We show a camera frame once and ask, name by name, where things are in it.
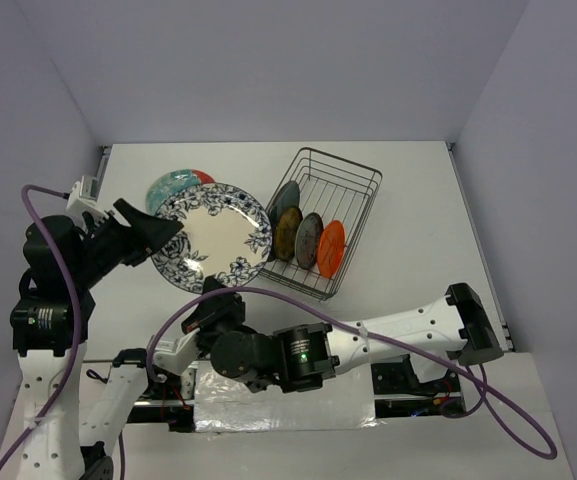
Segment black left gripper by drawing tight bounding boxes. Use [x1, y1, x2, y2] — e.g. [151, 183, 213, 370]
[71, 196, 184, 285]

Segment blue floral white plate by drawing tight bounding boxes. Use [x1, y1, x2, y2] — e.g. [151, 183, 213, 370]
[152, 183, 272, 294]

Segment red teal flower plate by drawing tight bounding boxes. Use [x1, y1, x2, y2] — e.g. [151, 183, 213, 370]
[144, 169, 215, 215]

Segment yellow brown glazed plate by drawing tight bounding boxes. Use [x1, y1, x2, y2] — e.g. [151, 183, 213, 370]
[273, 206, 303, 262]

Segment small blue patterned plate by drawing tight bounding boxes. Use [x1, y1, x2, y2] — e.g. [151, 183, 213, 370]
[294, 212, 324, 270]

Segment orange plastic plate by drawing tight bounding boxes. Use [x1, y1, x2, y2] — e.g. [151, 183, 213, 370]
[317, 220, 346, 279]

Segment dark teal glazed plate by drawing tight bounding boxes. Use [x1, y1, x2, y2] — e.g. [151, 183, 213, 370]
[267, 180, 301, 223]

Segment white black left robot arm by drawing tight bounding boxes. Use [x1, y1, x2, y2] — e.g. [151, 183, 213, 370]
[3, 199, 183, 479]

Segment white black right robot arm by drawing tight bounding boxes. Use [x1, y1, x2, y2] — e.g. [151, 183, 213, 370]
[176, 277, 504, 393]

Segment silver foil covered block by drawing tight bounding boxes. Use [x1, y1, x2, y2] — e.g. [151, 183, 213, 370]
[194, 365, 379, 433]

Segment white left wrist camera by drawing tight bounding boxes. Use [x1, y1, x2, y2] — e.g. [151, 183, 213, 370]
[66, 175, 99, 215]

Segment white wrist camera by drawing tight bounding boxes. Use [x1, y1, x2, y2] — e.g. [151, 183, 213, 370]
[149, 332, 200, 376]
[66, 175, 99, 215]

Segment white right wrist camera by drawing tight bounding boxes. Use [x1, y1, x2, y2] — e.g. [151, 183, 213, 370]
[149, 332, 200, 376]

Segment grey wire dish rack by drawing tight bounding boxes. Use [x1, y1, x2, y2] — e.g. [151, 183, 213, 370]
[261, 147, 383, 300]

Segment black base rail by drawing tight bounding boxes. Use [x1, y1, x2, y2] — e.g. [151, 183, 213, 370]
[128, 357, 464, 433]

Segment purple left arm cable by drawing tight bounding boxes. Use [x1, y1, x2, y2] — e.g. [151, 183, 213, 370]
[0, 184, 129, 480]

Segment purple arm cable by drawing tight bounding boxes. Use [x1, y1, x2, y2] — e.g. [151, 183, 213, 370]
[0, 184, 129, 480]
[148, 286, 557, 460]

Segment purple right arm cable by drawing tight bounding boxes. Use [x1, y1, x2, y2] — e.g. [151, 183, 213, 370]
[148, 286, 557, 460]

